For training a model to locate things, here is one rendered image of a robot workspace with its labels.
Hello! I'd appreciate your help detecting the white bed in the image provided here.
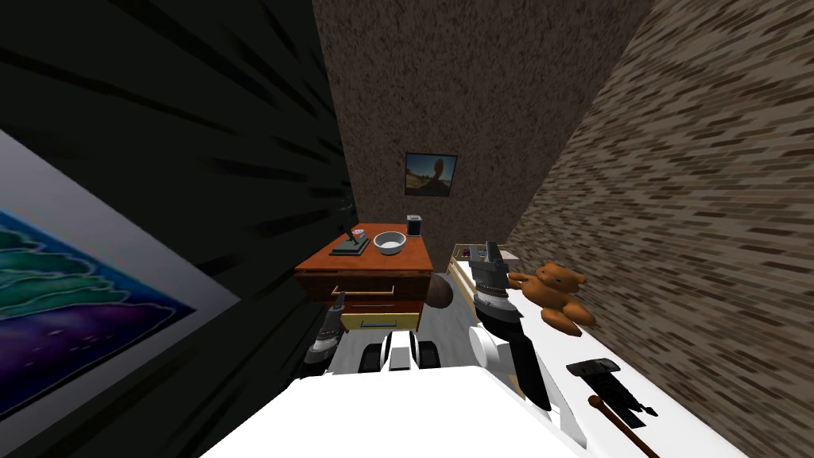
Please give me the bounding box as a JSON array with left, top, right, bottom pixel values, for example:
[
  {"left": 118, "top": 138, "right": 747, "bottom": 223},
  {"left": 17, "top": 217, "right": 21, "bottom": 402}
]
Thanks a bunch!
[{"left": 447, "top": 243, "right": 753, "bottom": 458}]

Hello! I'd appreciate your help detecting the brown teddy bear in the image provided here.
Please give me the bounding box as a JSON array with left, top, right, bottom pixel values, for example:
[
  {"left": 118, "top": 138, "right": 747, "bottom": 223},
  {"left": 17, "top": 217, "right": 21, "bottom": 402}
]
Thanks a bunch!
[{"left": 506, "top": 261, "right": 598, "bottom": 339}]

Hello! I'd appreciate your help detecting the white bowl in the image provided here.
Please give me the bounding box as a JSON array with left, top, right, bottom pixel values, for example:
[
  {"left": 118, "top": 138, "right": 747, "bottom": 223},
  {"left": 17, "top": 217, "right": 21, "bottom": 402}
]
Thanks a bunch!
[{"left": 373, "top": 231, "right": 408, "bottom": 257}]

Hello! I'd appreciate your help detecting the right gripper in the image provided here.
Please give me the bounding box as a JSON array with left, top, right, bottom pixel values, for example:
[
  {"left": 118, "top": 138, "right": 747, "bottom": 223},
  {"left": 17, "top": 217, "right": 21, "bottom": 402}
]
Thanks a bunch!
[{"left": 471, "top": 240, "right": 511, "bottom": 294}]

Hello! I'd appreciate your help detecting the brown ball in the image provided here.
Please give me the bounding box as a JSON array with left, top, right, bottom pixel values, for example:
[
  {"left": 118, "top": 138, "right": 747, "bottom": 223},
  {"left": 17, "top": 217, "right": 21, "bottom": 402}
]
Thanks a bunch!
[{"left": 424, "top": 274, "right": 455, "bottom": 312}]

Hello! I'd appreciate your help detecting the large colourful wall painting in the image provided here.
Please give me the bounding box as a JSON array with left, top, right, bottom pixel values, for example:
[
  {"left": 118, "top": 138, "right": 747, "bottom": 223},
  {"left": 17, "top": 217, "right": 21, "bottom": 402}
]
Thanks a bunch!
[{"left": 0, "top": 129, "right": 242, "bottom": 440}]

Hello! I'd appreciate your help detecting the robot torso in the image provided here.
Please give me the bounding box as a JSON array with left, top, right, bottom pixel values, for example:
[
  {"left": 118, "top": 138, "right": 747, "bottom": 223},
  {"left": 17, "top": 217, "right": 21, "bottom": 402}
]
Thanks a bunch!
[{"left": 200, "top": 330, "right": 587, "bottom": 458}]

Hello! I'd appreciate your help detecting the small framed wall picture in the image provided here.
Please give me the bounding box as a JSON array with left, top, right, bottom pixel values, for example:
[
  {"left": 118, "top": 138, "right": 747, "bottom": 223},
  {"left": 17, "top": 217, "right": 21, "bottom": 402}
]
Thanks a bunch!
[{"left": 403, "top": 151, "right": 459, "bottom": 199}]

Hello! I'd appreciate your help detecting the brown wooden dresser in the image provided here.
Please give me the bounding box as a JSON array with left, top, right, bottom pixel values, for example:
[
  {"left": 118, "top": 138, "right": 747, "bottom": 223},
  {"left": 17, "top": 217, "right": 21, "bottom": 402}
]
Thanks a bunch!
[{"left": 293, "top": 222, "right": 436, "bottom": 334}]

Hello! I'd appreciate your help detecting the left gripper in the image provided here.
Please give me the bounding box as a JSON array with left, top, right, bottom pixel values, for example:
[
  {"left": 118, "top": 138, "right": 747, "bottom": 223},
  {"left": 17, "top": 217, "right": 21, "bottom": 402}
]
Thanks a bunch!
[{"left": 321, "top": 292, "right": 347, "bottom": 340}]

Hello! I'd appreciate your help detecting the brown wooden bat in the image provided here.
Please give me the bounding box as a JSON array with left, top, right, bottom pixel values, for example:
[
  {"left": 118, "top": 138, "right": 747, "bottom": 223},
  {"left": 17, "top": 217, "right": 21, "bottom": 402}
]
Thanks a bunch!
[{"left": 587, "top": 394, "right": 663, "bottom": 458}]

